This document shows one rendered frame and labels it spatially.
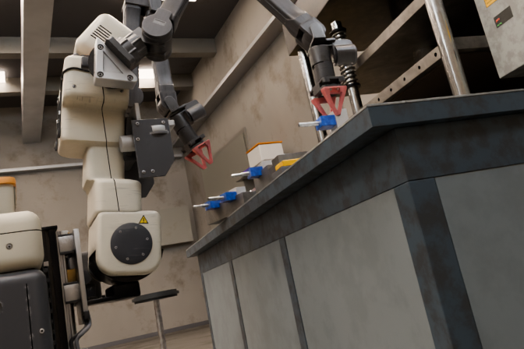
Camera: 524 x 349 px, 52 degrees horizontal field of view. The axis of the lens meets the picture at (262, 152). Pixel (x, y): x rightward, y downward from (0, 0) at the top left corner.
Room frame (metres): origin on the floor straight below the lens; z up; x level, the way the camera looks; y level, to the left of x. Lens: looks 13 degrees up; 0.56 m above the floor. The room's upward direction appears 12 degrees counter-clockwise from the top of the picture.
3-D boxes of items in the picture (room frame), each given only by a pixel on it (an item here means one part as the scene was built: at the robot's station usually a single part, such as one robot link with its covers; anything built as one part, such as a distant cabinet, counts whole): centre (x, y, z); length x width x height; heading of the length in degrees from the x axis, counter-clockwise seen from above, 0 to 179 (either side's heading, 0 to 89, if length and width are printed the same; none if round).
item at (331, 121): (1.37, -0.17, 0.93); 0.13 x 0.05 x 0.05; 108
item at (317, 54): (1.39, -0.21, 1.12); 0.07 x 0.06 x 0.07; 104
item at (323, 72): (1.39, -0.21, 1.06); 0.10 x 0.07 x 0.07; 18
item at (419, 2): (2.51, -0.93, 1.51); 1.10 x 0.70 x 0.05; 19
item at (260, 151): (7.54, -0.04, 2.31); 0.47 x 0.39 x 0.26; 26
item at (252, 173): (1.61, 0.04, 0.89); 0.13 x 0.05 x 0.05; 109
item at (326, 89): (1.38, -0.21, 0.99); 0.07 x 0.07 x 0.09; 18
